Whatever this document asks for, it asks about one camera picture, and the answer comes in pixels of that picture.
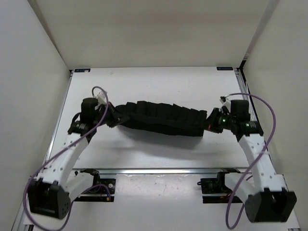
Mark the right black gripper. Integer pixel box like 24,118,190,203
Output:
198,107,235,133

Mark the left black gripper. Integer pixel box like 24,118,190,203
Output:
93,101,129,128

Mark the black pleated skirt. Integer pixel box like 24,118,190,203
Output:
116,101,207,137

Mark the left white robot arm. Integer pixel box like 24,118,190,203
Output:
27,98,129,219

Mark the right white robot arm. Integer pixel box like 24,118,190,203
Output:
206,97,297,223

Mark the right blue corner label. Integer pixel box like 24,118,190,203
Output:
217,66,233,71

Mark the blue corner label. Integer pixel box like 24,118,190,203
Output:
74,68,91,73
217,66,233,71

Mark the left blue corner label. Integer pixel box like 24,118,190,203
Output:
74,68,91,73

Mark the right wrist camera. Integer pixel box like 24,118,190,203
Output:
219,96,231,114

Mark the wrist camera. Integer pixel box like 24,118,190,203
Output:
94,90,107,105
219,96,231,114

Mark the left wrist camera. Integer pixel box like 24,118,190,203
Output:
94,90,107,105

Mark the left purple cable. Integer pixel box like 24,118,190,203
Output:
23,86,112,231

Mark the front aluminium rail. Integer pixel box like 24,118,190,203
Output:
72,167,241,176

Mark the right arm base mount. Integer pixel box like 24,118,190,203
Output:
197,168,241,204

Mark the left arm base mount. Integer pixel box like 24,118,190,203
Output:
67,168,116,203

